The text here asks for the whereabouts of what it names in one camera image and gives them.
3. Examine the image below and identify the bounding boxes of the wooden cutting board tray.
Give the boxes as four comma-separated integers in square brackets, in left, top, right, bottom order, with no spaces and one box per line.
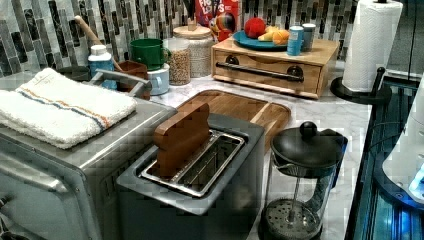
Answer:
[178,90,291,151]

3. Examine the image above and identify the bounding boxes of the white striped towel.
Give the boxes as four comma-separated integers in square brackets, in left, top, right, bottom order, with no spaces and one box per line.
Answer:
[0,68,137,149]

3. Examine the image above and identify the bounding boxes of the froot loops cereal box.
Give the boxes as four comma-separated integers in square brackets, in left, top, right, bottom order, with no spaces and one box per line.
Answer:
[195,0,239,42]

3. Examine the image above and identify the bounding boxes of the grey two-slot toaster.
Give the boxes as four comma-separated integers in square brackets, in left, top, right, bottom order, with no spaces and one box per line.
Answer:
[117,114,265,240]

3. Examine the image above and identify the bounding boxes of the stainless toaster oven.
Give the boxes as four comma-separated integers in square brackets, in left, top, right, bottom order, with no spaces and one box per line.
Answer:
[0,69,178,240]

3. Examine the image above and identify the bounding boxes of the black drawer handle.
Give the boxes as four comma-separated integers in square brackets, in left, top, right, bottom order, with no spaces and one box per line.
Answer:
[215,55,304,82]

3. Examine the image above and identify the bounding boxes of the glass french press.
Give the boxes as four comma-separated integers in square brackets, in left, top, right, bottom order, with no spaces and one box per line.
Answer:
[258,121,348,240]

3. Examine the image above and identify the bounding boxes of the black paper towel holder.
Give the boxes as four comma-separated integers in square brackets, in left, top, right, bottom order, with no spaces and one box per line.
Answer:
[330,67,392,105]

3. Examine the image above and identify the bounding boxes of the wooden drawer box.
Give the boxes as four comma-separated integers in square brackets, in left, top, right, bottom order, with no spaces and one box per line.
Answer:
[211,38,339,99]

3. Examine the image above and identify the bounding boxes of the light blue white mug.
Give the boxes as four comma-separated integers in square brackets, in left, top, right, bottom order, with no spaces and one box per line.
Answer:
[148,64,170,96]

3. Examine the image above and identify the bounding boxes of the orange fruit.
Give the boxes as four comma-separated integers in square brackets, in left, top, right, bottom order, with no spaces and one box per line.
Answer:
[272,30,290,45]

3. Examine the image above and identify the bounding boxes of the wooden spoon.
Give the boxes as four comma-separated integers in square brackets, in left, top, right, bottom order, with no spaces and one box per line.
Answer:
[73,15,125,73]

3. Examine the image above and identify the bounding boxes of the green mug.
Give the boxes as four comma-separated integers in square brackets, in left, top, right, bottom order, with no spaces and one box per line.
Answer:
[129,38,172,71]

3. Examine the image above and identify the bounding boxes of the glass jar of grains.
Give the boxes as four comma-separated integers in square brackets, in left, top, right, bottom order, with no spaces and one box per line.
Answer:
[164,38,191,85]

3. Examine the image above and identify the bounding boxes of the brown wooden toast slice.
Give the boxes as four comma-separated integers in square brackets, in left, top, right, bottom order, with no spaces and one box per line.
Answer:
[154,101,210,178]

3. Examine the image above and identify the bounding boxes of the blue plate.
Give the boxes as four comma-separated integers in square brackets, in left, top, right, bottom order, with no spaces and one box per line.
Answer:
[232,31,287,51]

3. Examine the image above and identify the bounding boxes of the blue bottle white cap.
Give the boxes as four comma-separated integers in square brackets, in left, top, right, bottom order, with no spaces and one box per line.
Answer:
[88,45,114,77]

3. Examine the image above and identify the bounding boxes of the dark shaker white lid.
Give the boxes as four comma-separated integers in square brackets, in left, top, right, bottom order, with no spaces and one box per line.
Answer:
[302,23,316,52]

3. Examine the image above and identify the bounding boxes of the red apple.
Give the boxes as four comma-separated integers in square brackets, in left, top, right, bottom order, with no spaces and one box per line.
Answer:
[244,17,266,39]

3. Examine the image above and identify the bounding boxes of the black cup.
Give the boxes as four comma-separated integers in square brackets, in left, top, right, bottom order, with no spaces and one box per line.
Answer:
[58,66,90,82]

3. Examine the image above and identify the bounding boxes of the blue shaker white lid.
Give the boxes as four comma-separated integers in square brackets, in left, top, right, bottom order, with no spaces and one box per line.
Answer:
[287,26,304,56]

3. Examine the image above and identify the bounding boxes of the yellow banana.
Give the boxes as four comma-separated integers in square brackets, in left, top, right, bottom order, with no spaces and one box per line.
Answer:
[258,26,279,41]

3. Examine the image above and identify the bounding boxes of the white paper towel roll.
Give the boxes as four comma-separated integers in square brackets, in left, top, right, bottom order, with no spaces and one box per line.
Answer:
[342,0,403,92]

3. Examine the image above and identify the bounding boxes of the glass jar wooden lid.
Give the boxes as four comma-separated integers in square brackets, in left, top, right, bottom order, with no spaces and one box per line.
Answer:
[173,25,214,78]

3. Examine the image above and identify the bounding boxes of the brown wooden utensil box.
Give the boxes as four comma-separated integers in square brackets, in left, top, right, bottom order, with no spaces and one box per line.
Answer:
[118,60,148,92]

